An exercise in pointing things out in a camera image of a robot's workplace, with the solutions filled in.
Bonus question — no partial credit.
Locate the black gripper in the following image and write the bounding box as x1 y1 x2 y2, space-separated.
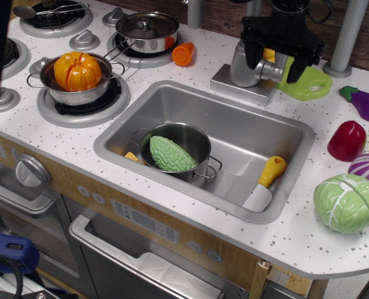
241 1 326 83

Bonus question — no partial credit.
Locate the silver faucet lever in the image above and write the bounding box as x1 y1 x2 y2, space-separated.
254 52 289 83

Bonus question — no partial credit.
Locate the yellow toy fruit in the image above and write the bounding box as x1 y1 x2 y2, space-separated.
263 48 276 63

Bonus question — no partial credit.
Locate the silver toy faucet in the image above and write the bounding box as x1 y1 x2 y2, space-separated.
210 39 277 107

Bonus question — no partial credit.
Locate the green toy cutting board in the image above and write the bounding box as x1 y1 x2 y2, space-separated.
277 57 332 101

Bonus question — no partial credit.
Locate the grey support pole right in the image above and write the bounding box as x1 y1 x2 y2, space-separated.
323 0 369 78

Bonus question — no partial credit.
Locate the grey support pole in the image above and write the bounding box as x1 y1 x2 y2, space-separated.
187 0 204 29
323 0 369 78

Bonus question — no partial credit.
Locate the orange toy carrot piece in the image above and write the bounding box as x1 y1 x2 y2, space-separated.
172 42 195 66

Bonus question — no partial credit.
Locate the grey support pole left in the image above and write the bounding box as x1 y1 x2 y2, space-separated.
187 0 204 29

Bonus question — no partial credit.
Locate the silver sink basin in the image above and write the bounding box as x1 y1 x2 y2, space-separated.
94 80 315 224

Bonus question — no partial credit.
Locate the purple toy eggplant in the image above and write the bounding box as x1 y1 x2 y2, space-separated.
339 86 369 121

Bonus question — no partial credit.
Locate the red toy pepper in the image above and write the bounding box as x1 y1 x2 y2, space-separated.
327 120 367 162

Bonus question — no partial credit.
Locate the steel pan with lid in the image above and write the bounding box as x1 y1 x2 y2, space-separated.
107 12 180 55

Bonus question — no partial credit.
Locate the steel pot in sink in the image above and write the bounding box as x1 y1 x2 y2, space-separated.
131 122 223 188

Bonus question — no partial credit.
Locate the green toy bitter gourd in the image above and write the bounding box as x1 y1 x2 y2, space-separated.
149 136 198 172

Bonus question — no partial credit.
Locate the back right stove burner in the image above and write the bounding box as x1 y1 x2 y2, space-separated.
107 33 184 69

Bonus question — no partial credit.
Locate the stove burner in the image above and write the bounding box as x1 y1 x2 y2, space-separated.
107 33 184 69
37 78 130 128
19 1 93 39

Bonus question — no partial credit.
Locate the green toy cabbage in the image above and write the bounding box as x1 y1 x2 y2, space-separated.
314 174 369 234

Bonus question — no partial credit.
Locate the grey stove knob rear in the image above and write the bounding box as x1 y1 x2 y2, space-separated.
102 7 127 27

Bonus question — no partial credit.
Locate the grey stove knob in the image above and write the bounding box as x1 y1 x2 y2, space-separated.
102 7 127 27
69 29 100 52

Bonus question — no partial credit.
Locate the yellow toy corn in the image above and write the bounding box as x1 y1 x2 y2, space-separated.
124 151 144 164

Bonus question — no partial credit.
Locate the front stove burner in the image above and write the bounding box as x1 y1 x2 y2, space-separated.
37 78 130 128

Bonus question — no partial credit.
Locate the orange toy pumpkin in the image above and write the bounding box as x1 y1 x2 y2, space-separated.
54 52 102 92

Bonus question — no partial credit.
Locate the back left stove burner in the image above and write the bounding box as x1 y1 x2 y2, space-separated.
19 1 93 39

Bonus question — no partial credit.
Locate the steel pot on burner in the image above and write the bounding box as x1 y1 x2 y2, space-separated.
27 52 125 106

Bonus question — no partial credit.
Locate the silver oven dial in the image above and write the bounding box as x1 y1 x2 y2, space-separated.
15 154 52 188

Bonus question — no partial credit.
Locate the blue clamp tool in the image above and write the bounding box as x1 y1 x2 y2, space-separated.
0 234 40 274

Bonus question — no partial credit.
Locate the yellow handled toy knife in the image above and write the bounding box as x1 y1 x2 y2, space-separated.
242 156 287 212

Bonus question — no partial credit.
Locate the silver dishwasher door handle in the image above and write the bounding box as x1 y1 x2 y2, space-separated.
70 215 249 298

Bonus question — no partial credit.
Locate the silver oven door handle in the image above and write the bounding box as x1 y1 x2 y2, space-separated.
0 185 54 219

